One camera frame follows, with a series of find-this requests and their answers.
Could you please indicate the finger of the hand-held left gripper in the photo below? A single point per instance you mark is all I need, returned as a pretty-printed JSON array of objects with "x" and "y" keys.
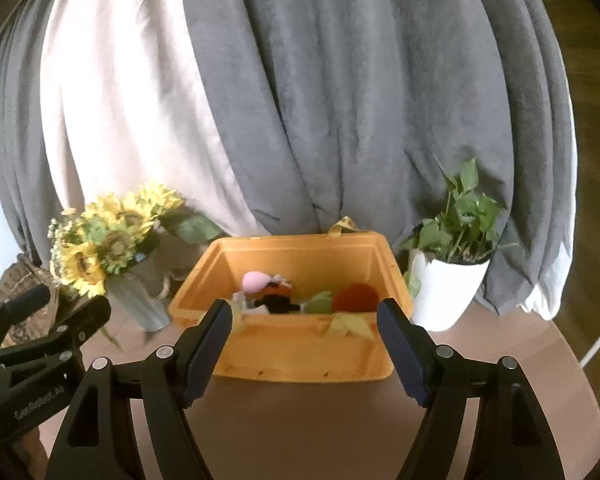
[
  {"x": 87, "y": 320},
  {"x": 25, "y": 302}
]

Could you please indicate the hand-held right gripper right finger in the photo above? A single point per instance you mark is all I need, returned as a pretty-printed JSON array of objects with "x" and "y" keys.
[{"x": 405, "y": 355}]

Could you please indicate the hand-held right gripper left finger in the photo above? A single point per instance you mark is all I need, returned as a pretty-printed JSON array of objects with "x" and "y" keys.
[{"x": 207, "y": 355}]

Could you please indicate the red green fluffy plush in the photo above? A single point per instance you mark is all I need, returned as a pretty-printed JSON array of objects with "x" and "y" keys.
[{"x": 355, "y": 297}]

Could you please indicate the black mouse plush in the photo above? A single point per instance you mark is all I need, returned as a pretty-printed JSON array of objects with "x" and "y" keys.
[{"x": 277, "y": 304}]

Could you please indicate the green frog toy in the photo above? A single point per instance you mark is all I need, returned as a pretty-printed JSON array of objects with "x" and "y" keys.
[{"x": 320, "y": 302}]

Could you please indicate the patterned woven bag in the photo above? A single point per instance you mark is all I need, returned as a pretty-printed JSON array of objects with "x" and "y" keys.
[{"x": 27, "y": 280}]

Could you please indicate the grey-green ribbed vase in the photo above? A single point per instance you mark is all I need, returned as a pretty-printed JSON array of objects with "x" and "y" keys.
[{"x": 140, "y": 300}]

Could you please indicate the white ribbed plant pot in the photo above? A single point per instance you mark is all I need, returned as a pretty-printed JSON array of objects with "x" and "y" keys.
[{"x": 445, "y": 290}]

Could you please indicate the artificial sunflower bouquet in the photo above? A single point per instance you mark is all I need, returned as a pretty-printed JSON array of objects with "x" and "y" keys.
[{"x": 115, "y": 245}]

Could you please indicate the grey curtain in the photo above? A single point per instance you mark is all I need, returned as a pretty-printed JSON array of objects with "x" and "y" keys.
[
  {"x": 355, "y": 85},
  {"x": 20, "y": 160}
]

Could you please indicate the white sheer curtain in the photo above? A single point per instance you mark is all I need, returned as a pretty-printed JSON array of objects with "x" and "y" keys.
[{"x": 550, "y": 295}]

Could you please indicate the green leafy plant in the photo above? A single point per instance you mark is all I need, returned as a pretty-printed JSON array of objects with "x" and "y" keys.
[{"x": 467, "y": 210}]

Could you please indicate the beige curtain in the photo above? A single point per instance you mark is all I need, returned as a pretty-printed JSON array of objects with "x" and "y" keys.
[{"x": 130, "y": 85}]

